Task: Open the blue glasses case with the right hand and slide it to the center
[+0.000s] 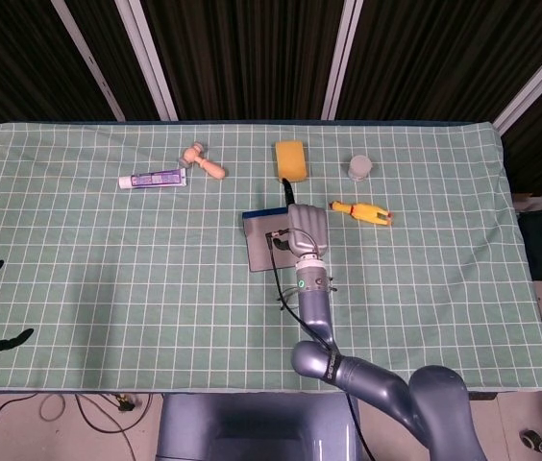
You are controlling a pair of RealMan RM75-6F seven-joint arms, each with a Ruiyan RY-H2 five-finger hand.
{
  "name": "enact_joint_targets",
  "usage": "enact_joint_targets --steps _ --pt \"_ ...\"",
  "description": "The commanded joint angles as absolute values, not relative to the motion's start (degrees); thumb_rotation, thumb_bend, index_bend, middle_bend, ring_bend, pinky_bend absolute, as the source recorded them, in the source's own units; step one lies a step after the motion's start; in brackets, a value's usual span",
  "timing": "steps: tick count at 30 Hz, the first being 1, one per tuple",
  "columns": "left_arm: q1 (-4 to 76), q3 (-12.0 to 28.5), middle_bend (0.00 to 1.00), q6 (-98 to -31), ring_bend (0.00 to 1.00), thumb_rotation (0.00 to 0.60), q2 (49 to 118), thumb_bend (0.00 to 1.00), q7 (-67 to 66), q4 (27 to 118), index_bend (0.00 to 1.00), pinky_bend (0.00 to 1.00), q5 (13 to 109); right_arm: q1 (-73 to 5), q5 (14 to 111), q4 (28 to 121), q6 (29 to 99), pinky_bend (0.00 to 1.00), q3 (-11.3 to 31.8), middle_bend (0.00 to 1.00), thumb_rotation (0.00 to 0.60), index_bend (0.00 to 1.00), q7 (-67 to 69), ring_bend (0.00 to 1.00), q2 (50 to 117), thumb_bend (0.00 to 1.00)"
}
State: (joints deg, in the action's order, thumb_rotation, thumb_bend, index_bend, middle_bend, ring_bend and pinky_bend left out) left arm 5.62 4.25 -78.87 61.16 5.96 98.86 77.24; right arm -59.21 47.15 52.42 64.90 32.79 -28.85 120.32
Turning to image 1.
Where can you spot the yellow rubber chicken toy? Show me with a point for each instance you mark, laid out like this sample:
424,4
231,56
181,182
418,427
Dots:
364,211

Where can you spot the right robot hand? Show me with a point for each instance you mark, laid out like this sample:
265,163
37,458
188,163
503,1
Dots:
309,228

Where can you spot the black power plug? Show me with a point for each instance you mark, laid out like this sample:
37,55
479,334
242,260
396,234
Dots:
127,403

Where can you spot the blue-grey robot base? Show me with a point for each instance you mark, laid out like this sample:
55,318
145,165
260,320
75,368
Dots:
256,427

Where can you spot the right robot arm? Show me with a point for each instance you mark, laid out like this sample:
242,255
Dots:
372,379

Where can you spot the yellow sponge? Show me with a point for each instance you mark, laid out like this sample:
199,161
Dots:
291,161

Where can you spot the wooden toy mallet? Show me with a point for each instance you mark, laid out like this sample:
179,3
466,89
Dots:
206,165

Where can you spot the white purple toothpaste tube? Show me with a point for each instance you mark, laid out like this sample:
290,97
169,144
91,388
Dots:
153,179

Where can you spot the small grey cup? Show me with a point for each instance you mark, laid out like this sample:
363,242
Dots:
361,165

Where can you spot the blue rectangular box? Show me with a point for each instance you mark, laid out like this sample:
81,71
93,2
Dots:
259,245

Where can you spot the green checked tablecloth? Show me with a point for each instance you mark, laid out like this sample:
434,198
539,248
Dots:
155,288

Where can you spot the white slanted post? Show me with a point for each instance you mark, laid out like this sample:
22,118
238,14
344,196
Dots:
540,79
342,62
89,62
148,62

